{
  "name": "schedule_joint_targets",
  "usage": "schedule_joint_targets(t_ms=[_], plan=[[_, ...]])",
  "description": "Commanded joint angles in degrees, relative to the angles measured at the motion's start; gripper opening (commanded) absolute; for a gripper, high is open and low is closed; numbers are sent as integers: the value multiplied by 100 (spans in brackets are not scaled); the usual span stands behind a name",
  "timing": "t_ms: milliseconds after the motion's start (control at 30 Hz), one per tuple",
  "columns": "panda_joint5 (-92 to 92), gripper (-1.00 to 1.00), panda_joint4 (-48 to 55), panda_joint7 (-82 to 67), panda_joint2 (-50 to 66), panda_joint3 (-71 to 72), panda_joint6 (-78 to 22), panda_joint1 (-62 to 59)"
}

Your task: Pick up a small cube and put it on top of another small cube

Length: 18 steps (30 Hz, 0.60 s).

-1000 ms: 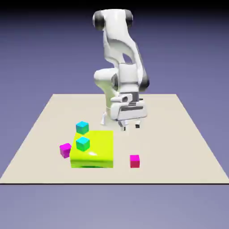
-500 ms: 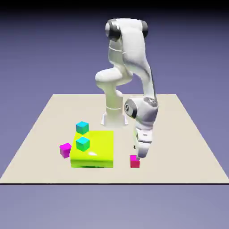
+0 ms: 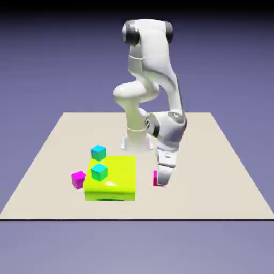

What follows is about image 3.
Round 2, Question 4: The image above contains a small magenta cube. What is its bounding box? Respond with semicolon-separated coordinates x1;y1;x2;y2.
71;171;86;190

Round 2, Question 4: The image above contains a small pink cube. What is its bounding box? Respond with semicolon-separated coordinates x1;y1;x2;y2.
153;170;165;187

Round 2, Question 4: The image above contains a small cyan cube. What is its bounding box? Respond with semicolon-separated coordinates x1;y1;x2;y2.
90;144;107;162
90;163;108;182

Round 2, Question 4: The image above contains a large yellow box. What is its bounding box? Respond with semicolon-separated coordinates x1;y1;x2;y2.
83;155;137;202

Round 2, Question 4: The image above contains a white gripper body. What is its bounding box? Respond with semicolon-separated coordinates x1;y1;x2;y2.
157;163;177;186

